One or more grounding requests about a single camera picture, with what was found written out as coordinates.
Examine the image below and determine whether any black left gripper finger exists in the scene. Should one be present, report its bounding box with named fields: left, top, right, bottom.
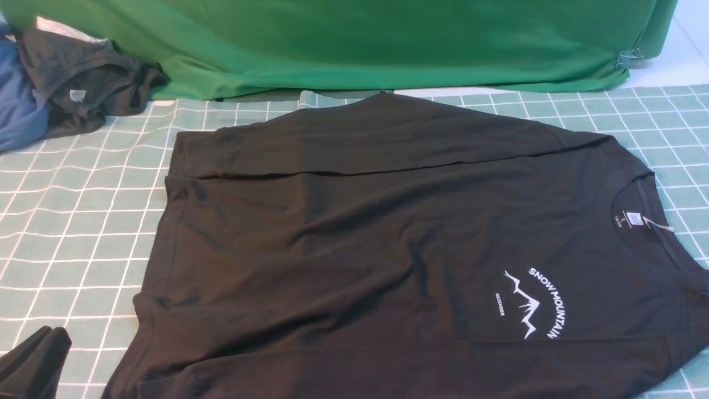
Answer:
left=1, top=326, right=73, bottom=398

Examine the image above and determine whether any dark gray long-sleeve top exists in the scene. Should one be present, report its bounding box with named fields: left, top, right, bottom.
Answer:
left=103, top=94, right=707, bottom=398

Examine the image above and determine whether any green checkered tablecloth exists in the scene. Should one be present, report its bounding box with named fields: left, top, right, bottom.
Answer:
left=1, top=84, right=708, bottom=398

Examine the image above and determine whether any blue garment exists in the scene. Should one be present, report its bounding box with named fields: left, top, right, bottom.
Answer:
left=1, top=21, right=49, bottom=152

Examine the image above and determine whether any crumpled dark gray garment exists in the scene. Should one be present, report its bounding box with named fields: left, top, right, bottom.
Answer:
left=16, top=27, right=169, bottom=139

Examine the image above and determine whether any green backdrop cloth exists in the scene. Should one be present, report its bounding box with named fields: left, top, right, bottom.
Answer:
left=2, top=1, right=677, bottom=100

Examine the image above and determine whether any metal binder clip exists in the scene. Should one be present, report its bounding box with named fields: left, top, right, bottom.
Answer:
left=615, top=48, right=645, bottom=70

